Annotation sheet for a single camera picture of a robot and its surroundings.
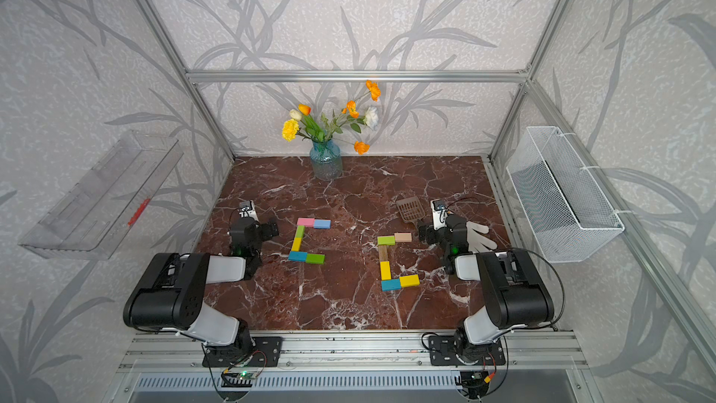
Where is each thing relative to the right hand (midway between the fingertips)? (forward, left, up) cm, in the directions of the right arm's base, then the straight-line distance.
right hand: (433, 215), depth 95 cm
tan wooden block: (-5, +10, -6) cm, 13 cm away
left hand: (-1, +60, +1) cm, 60 cm away
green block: (-13, +40, -6) cm, 43 cm away
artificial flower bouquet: (+27, +46, +19) cm, 56 cm away
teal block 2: (-22, +15, -5) cm, 27 cm away
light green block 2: (-7, +16, -5) cm, 19 cm away
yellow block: (-20, +9, -6) cm, 23 cm away
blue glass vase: (+22, +39, +5) cm, 45 cm away
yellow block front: (-17, +17, -6) cm, 25 cm away
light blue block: (0, +40, -5) cm, 40 cm away
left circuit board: (-45, +57, -8) cm, 73 cm away
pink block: (+1, +46, -5) cm, 46 cm away
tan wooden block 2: (-12, +18, -5) cm, 22 cm away
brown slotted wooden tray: (+6, +7, -6) cm, 11 cm away
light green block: (-3, +47, -4) cm, 47 cm away
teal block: (-12, +46, -5) cm, 48 cm away
